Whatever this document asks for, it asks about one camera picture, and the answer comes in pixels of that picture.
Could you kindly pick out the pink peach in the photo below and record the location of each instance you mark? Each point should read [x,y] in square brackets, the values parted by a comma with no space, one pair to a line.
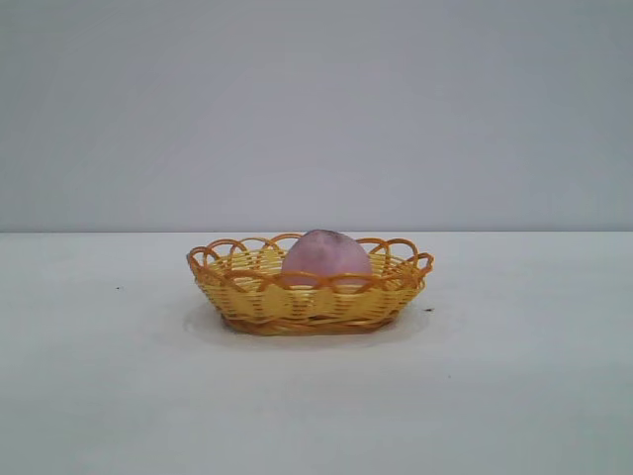
[326,257]

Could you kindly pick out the yellow woven wicker basket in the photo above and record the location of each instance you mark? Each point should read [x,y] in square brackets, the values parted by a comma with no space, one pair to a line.
[297,307]

